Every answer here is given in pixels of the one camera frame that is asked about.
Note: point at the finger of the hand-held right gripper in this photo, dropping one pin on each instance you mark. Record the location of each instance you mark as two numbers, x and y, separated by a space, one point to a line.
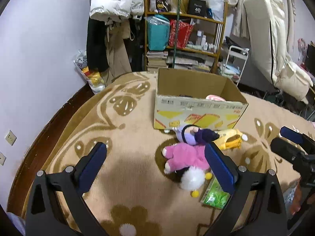
283 146
291 133

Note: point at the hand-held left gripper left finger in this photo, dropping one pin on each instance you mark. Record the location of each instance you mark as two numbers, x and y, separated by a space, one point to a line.
94 163

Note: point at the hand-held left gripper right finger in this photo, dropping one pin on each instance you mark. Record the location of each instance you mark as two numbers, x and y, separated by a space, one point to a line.
217 164

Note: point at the yellow plush toy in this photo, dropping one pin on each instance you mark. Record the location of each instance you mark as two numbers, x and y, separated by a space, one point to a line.
230 139

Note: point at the green tissue pack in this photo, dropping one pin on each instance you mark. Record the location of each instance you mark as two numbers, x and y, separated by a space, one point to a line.
214 198

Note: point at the purple plush doll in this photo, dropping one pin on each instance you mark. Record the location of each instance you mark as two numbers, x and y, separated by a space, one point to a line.
192 135

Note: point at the cardboard box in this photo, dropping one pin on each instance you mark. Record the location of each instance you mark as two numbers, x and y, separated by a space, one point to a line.
196 114

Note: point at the pale pink plush toy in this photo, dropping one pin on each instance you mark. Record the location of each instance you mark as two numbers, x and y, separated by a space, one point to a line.
215 97

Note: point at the beige floral blanket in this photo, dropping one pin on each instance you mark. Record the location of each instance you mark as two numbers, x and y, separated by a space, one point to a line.
137 172

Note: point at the clear bag of toys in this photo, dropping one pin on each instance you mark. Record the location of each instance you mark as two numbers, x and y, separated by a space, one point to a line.
92 78

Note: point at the white trolley cart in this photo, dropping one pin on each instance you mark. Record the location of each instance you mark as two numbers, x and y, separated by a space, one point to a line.
233 61

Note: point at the cream folded mattress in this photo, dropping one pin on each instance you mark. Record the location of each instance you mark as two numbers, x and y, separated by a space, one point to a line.
260 36

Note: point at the beige hanging coat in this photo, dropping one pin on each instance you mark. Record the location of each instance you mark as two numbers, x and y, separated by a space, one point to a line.
118 54

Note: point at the black hanging garment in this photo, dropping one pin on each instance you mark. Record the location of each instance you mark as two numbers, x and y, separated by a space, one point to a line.
96 44

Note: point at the stack of books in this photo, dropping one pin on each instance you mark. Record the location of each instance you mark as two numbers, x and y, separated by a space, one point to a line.
156 59

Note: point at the group of toiletry bottles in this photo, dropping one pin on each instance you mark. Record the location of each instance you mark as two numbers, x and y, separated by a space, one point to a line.
201 43

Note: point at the dark hanging coat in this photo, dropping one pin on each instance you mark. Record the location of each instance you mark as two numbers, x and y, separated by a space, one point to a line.
137 46

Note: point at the red gift bag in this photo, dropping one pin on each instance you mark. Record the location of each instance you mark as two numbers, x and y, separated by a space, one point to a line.
182 34

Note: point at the green pole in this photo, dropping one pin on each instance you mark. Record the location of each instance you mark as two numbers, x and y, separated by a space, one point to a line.
176 34

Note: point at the teal bag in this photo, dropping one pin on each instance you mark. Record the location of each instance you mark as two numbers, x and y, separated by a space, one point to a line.
157 35

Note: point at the white plastic bag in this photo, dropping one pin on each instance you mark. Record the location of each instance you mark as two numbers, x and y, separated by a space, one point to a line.
216 7

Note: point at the wooden shelf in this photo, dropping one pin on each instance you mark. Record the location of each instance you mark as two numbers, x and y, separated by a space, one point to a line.
196 17

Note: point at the black box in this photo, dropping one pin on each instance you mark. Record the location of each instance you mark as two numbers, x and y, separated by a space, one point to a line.
196 8

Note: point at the white puffer jacket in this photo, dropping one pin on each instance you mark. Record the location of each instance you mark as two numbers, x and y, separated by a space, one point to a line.
110 0

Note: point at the tan furry plush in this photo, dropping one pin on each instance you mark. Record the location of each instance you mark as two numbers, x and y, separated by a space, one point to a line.
184 0

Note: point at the wall socket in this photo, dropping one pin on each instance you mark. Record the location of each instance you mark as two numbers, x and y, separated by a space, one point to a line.
10 137
2 157

